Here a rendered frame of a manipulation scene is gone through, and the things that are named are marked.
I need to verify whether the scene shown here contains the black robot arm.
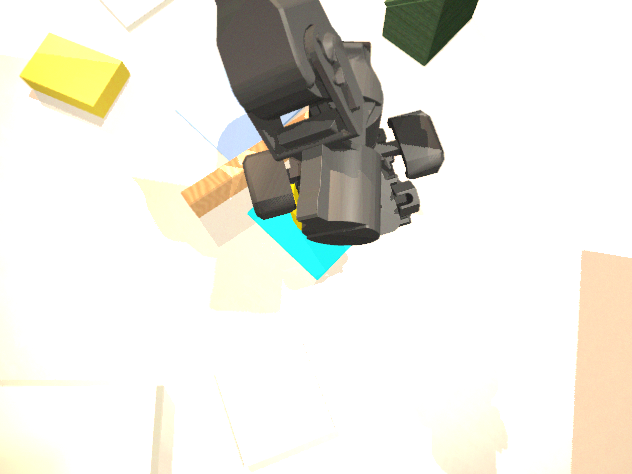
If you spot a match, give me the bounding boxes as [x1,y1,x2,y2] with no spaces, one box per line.
[215,0,420,246]

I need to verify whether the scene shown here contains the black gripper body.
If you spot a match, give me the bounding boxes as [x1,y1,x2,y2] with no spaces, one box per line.
[242,109,445,220]

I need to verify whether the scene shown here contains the yellow rectangular block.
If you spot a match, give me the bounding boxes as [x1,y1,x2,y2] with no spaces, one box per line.
[20,33,131,119]

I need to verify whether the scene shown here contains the tan long flat bar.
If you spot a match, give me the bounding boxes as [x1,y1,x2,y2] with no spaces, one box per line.
[181,140,268,218]

